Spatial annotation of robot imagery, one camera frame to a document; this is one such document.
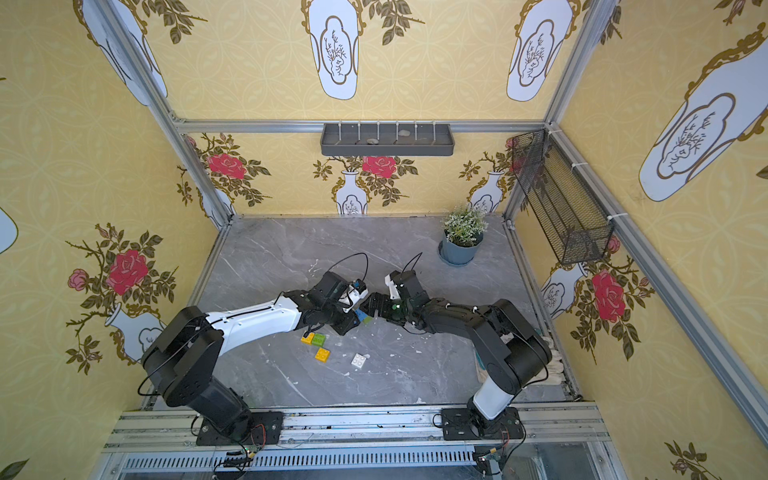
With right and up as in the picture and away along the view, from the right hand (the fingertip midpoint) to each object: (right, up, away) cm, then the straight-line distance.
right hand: (369, 314), depth 89 cm
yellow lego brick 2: (-13, -10, -5) cm, 17 cm away
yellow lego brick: (-18, -7, -2) cm, 19 cm away
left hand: (-3, -2, +1) cm, 4 cm away
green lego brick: (-15, -7, -1) cm, 16 cm away
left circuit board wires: (-30, -31, -17) cm, 46 cm away
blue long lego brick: (-2, +2, -8) cm, 9 cm away
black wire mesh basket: (+57, +28, -5) cm, 64 cm away
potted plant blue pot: (+28, +17, +12) cm, 35 cm away
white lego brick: (-3, -12, -5) cm, 13 cm away
